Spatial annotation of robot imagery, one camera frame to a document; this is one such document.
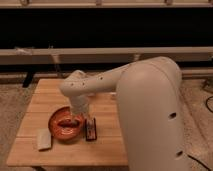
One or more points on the pale sponge block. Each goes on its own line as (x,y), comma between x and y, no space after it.
(44,140)

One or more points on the orange ceramic bowl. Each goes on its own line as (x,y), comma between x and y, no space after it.
(64,126)

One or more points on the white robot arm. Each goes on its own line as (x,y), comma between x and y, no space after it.
(149,109)

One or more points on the dark snack bar packet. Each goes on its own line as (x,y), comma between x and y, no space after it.
(90,129)

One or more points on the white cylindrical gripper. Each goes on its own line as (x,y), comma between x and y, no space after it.
(79,105)

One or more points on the long wooden rail shelf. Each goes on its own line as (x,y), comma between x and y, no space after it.
(28,56)

